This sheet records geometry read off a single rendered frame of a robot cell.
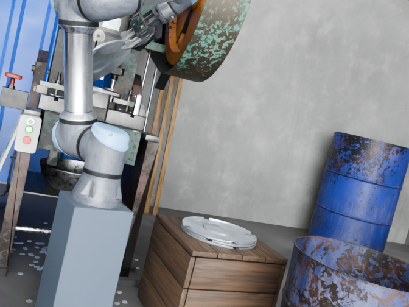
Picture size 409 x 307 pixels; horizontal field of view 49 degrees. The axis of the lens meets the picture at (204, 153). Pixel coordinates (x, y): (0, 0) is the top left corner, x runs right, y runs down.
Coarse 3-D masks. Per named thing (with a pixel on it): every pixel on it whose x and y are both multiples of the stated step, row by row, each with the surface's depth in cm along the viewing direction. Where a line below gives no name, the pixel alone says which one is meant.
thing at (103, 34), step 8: (128, 16) 196; (104, 24) 193; (112, 24) 194; (120, 24) 195; (128, 24) 196; (96, 32) 191; (104, 32) 193; (112, 32) 194; (120, 32) 196; (96, 40) 190; (104, 40) 194; (112, 40) 195
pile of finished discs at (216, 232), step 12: (192, 216) 181; (192, 228) 165; (204, 228) 168; (216, 228) 170; (228, 228) 175; (240, 228) 182; (204, 240) 158; (216, 240) 157; (228, 240) 161; (240, 240) 165; (252, 240) 169
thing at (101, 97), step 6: (96, 90) 175; (102, 90) 176; (108, 90) 189; (96, 96) 187; (102, 96) 188; (108, 96) 189; (120, 96) 179; (96, 102) 188; (102, 102) 189; (108, 102) 190; (96, 108) 188; (102, 108) 189; (96, 114) 189; (102, 114) 189; (102, 120) 190
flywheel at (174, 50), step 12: (204, 0) 203; (192, 12) 214; (168, 24) 238; (180, 24) 230; (192, 24) 210; (168, 36) 234; (180, 36) 226; (168, 48) 229; (180, 48) 222; (168, 60) 225
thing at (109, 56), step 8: (120, 40) 172; (96, 48) 166; (104, 48) 169; (112, 48) 173; (120, 48) 177; (96, 56) 171; (104, 56) 177; (112, 56) 181; (120, 56) 184; (96, 64) 179; (104, 64) 184; (112, 64) 187; (120, 64) 192; (96, 72) 185; (104, 72) 190
